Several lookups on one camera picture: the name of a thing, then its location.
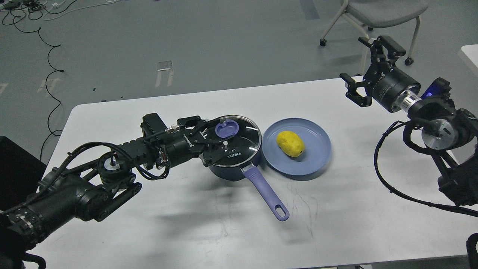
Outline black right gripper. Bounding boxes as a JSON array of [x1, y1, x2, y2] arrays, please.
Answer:
[[339, 35, 420, 113]]

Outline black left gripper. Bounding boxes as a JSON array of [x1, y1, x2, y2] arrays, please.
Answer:
[[164, 116, 229, 167]]

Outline glass pot lid purple knob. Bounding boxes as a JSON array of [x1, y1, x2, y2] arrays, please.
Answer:
[[204, 115, 263, 167]]

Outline yellow potato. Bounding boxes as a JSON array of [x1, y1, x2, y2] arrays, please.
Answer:
[[276, 131, 305, 157]]

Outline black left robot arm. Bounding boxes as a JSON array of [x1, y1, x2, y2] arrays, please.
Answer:
[[1, 114, 238, 269]]

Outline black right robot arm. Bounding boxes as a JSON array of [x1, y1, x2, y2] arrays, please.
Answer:
[[339, 35, 478, 217]]

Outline grey office chair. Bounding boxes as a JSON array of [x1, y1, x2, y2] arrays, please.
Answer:
[[319, 0, 428, 66]]

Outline clear floor tape marker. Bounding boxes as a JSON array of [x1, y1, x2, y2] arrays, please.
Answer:
[[157, 60, 173, 72]]

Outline blue round plate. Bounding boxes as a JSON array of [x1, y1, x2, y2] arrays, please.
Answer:
[[262, 118, 332, 176]]

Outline white side table corner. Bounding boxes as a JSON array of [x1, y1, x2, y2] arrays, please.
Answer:
[[458, 44, 478, 77]]

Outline dark blue saucepan purple handle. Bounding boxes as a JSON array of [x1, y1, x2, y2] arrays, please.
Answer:
[[209, 148, 290, 221]]

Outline black floor cable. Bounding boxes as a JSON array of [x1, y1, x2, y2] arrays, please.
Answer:
[[0, 0, 77, 152]]

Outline white floor cables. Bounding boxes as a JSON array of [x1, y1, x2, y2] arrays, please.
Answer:
[[41, 0, 124, 21]]

